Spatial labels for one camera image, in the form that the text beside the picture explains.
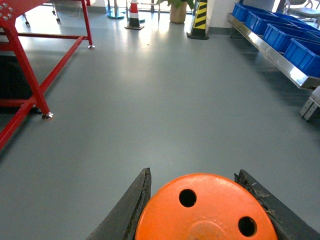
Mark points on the steel roller shelf rack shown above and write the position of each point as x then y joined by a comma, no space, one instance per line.
311,109

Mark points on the red white traffic cone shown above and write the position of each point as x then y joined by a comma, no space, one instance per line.
133,21

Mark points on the blue bin on shelf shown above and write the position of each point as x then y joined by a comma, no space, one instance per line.
305,55

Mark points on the red metal table frame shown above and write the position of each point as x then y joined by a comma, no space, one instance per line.
10,10

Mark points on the yellow black striped cone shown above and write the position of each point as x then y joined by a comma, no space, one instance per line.
198,30

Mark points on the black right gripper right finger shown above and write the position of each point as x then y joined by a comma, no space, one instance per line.
287,225

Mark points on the potted green plant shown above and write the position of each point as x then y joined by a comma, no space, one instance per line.
178,9

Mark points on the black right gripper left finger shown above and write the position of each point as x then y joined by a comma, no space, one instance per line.
121,223

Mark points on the orange cylindrical cap 4680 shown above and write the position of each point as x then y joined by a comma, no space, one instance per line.
204,206

